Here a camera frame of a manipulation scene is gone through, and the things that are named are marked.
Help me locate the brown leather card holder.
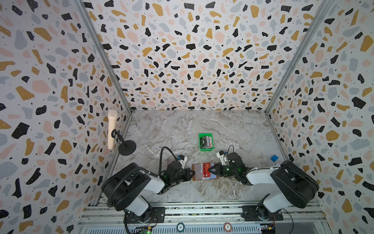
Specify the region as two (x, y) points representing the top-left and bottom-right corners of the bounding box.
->
(192, 163), (211, 181)

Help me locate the red VIP card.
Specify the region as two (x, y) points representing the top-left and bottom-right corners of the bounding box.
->
(202, 163), (217, 180)

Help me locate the green plastic card tray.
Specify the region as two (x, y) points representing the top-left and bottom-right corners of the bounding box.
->
(199, 133), (214, 151)

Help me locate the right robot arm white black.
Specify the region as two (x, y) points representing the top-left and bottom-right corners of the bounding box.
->
(203, 152), (319, 221)

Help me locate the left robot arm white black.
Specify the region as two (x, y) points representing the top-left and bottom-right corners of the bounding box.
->
(101, 161), (195, 220)

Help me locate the stack of cards in tray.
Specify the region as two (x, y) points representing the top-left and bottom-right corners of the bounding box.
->
(200, 136), (213, 149)

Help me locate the blue cube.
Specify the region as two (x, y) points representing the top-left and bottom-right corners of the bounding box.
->
(270, 155), (279, 162)

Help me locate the black microphone stand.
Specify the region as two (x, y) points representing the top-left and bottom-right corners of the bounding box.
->
(111, 129), (136, 156)

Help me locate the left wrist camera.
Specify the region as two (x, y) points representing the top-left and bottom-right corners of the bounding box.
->
(177, 155), (188, 169)

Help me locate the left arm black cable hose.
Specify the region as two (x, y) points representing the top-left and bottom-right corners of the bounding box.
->
(106, 146), (179, 205)

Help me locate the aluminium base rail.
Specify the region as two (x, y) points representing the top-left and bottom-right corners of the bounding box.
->
(76, 201), (332, 234)

